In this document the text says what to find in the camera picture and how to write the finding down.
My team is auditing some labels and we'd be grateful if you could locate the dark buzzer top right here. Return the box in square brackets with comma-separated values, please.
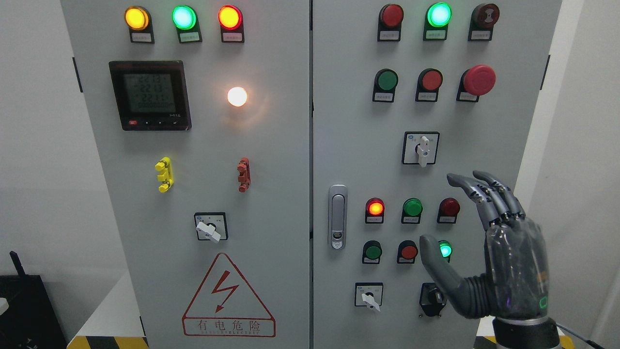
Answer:
[468, 3, 500, 42]

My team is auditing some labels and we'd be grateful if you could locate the lit red lamp middle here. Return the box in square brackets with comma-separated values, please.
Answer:
[364, 197, 385, 224]

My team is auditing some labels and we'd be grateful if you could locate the gray robotic hand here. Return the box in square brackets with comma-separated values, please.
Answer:
[420, 171, 550, 320]

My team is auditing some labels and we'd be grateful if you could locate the red push button lower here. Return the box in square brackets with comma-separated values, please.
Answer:
[396, 240, 419, 264]

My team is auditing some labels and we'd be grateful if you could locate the digital power meter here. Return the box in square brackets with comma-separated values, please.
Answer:
[109, 60, 192, 132]

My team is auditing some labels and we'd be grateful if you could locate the green lamp middle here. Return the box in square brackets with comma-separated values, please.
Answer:
[401, 197, 423, 224]

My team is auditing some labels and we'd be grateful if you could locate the red terminal connector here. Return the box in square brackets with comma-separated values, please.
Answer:
[237, 157, 251, 192]

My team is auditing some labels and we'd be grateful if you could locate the green push button lower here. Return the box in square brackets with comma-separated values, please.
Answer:
[361, 240, 383, 265]

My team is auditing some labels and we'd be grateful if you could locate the yellow indicator lamp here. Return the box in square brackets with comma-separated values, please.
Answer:
[124, 6, 155, 44]

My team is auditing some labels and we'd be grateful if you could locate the red indicator lamp left door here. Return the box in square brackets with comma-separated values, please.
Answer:
[218, 4, 245, 43]

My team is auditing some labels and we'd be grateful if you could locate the white lit indicator lamp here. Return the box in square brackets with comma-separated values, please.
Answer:
[227, 86, 248, 108]

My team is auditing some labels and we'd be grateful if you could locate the black device with antenna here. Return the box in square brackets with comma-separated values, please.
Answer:
[0, 251, 68, 349]

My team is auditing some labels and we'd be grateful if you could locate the green indicator lamp left door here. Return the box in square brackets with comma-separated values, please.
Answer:
[172, 5, 203, 44]

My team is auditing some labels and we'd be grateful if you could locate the green push button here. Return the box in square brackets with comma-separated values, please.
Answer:
[372, 68, 399, 102]
[361, 240, 383, 265]

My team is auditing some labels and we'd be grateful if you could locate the right cabinet door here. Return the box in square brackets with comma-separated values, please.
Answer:
[312, 0, 562, 349]

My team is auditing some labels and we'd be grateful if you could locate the yellow terminal connector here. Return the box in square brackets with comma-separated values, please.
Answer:
[155, 157, 174, 193]

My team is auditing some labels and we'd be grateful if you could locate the red push button upper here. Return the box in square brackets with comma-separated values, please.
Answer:
[416, 68, 443, 102]

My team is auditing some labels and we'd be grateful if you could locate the high voltage warning sticker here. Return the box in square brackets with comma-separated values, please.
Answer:
[182, 253, 276, 337]

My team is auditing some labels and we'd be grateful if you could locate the lit green button lower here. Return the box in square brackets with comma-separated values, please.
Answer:
[438, 240, 452, 263]

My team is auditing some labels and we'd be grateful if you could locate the green push button upper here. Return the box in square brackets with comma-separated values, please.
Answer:
[372, 68, 399, 102]

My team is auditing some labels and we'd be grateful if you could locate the red emergency stop button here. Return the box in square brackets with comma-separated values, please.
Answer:
[456, 64, 496, 102]

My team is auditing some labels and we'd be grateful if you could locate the left cabinet door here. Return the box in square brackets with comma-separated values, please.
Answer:
[61, 0, 311, 349]

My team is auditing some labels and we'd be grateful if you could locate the dark red lamp top right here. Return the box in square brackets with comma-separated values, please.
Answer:
[377, 3, 404, 42]

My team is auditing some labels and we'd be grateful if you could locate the gray rotary switch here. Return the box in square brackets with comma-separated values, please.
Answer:
[401, 132, 440, 167]
[355, 282, 384, 312]

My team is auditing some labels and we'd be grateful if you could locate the gray rotary switch left door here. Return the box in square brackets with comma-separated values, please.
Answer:
[193, 212, 228, 243]

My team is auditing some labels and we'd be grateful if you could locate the black rotary switch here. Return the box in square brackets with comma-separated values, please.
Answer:
[419, 283, 447, 317]

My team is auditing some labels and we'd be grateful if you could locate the silver door latch handle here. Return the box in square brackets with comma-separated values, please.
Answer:
[328, 185, 348, 250]

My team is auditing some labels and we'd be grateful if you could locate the cabinet door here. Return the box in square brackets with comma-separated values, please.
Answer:
[61, 0, 311, 349]
[312, 0, 562, 349]

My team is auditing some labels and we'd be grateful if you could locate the red push button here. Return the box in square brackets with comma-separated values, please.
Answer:
[396, 240, 419, 264]
[416, 68, 443, 102]

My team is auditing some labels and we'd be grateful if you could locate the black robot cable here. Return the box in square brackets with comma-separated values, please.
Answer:
[555, 322, 606, 349]

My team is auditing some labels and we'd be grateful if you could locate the green lit lamp top right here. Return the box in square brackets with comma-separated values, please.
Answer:
[423, 2, 452, 41]

